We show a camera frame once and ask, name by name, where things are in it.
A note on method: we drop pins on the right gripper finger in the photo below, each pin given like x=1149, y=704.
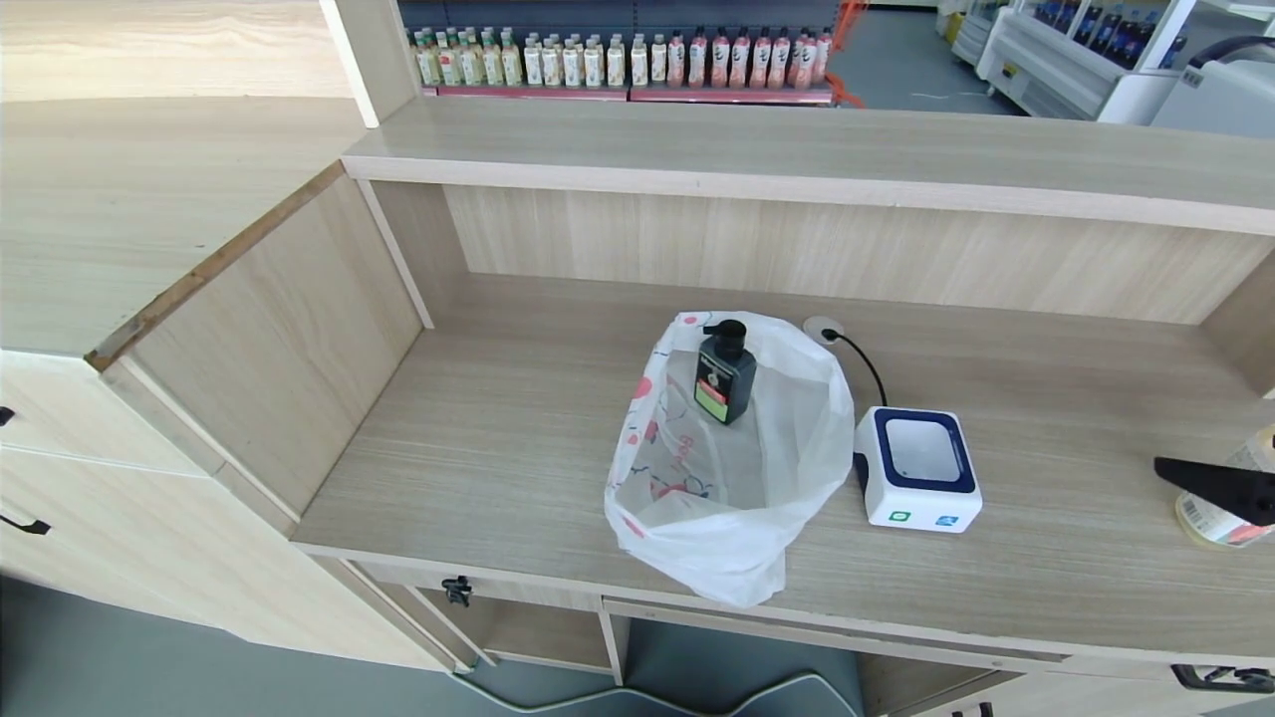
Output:
x=1230, y=488

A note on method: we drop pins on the clear bottle with white label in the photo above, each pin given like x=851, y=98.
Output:
x=1210, y=524

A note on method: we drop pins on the white barcode scanner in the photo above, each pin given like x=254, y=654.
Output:
x=921, y=483

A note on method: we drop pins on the white plastic shopping bag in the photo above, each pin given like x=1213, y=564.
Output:
x=687, y=518

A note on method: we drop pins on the white display fridge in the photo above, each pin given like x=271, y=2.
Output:
x=1076, y=60

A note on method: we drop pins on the black pump bottle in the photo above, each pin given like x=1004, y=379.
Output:
x=725, y=383

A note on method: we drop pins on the wooden counter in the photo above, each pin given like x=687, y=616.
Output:
x=518, y=428

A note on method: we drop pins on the row of bottles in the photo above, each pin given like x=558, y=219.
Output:
x=618, y=62

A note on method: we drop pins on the black shop shelf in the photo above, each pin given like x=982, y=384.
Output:
x=637, y=15

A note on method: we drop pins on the black latch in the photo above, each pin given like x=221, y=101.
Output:
x=457, y=591

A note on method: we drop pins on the large wooden drawer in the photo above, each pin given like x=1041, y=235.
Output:
x=149, y=538

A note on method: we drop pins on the small wooden drawer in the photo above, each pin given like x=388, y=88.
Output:
x=70, y=408

